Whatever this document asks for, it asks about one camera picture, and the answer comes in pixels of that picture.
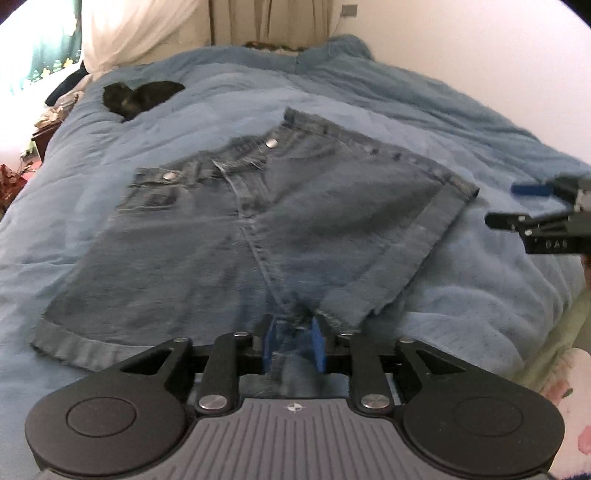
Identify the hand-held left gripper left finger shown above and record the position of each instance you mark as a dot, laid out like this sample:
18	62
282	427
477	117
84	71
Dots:
270	344

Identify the green printed curtain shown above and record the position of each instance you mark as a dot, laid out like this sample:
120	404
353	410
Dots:
55	41

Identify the beige curtain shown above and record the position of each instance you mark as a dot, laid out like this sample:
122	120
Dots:
272	21

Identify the dark wooden nightstand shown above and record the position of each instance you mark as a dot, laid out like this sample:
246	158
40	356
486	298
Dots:
44	138

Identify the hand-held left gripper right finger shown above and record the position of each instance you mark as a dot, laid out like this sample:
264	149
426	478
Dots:
319	344

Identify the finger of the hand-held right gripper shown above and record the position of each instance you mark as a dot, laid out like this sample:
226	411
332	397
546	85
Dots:
531	189
508	221

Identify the dark navy cloth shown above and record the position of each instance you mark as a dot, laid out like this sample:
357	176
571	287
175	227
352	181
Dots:
69	85

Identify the white sheer curtain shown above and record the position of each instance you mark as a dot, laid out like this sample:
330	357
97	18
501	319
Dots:
138	32

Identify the red gift box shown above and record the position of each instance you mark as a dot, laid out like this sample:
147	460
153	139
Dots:
11	182

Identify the blue denim shorts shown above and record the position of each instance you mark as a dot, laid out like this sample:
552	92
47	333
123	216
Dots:
277	207

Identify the floral bed sheet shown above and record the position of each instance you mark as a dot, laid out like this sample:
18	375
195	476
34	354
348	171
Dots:
563	369

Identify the dark patterned pillow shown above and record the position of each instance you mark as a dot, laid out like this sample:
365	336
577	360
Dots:
272	47

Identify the black cat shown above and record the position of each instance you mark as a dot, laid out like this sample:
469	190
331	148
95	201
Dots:
138	97

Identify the grey wall socket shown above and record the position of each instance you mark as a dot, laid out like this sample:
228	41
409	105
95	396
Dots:
349	9

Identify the blue fleece blanket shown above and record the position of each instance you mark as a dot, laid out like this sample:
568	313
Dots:
461	286

